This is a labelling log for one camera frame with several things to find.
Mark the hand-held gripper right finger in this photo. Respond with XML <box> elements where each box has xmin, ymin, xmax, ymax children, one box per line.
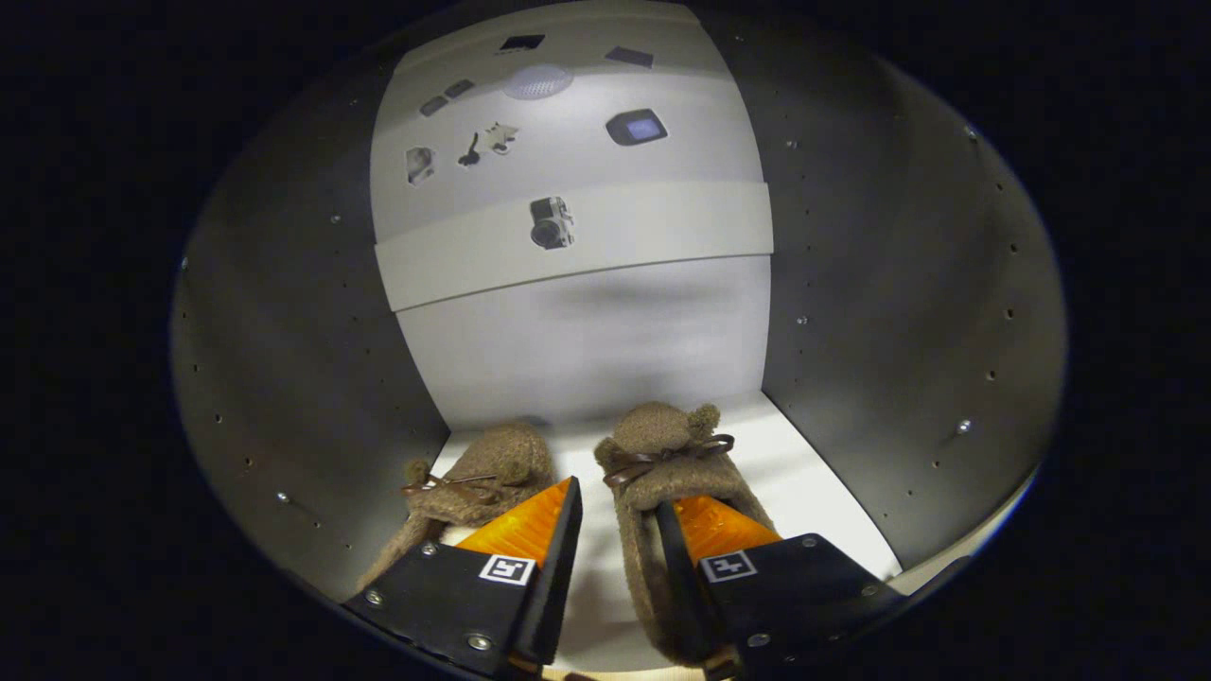
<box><xmin>656</xmin><ymin>496</ymin><xmax>907</xmax><ymax>680</ymax></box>

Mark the dark grey shoe cabinet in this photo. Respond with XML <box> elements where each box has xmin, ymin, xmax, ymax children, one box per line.
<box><xmin>170</xmin><ymin>0</ymin><xmax>1070</xmax><ymax>674</ymax></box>

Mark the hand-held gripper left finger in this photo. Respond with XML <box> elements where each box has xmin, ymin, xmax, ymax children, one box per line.
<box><xmin>342</xmin><ymin>476</ymin><xmax>584</xmax><ymax>678</ymax></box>

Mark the brown fuzzy shoe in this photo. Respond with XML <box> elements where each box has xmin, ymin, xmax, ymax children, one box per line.
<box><xmin>355</xmin><ymin>421</ymin><xmax>559</xmax><ymax>592</ymax></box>
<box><xmin>593</xmin><ymin>401</ymin><xmax>777</xmax><ymax>666</ymax></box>

